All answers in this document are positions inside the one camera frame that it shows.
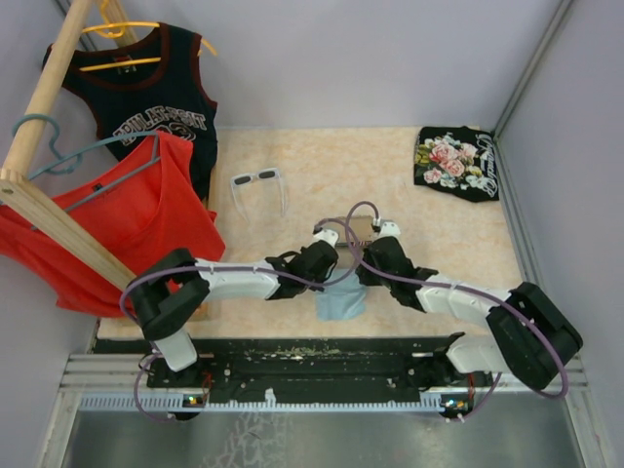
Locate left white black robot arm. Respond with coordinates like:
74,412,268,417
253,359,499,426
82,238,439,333
119,240,338,387

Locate navy basketball tank top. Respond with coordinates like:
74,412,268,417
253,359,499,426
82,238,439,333
62,22,217,200

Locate blue grey clothes hanger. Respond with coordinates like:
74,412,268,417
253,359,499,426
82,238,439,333
12,113,160,214

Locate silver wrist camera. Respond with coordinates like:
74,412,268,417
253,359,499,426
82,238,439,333
313,226,339,248
371,219,401,240

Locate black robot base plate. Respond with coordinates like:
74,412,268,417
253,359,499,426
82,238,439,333
92,333,493,405

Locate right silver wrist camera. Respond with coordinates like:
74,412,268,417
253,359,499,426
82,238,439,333
371,219,401,240

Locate red tank top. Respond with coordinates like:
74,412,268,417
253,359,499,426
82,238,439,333
1,133,225,318

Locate light blue cleaning cloth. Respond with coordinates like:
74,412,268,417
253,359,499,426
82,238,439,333
315,273,367,322

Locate black floral folded shirt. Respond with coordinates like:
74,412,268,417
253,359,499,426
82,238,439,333
413,126,499,203

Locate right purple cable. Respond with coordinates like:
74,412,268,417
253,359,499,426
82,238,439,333
342,201,570,423

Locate wooden clothes rack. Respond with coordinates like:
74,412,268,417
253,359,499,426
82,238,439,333
0,0,218,325

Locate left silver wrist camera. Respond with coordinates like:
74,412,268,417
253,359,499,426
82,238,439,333
313,226,339,248

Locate white frame sunglasses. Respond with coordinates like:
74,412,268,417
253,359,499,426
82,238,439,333
230,167,288,221

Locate yellow clothes hanger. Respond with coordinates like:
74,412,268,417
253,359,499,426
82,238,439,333
78,0,218,73

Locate newspaper print glasses case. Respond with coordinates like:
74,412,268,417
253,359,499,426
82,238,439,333
323,214,376,269

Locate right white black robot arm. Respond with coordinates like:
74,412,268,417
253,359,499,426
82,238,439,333
357,236,583,391

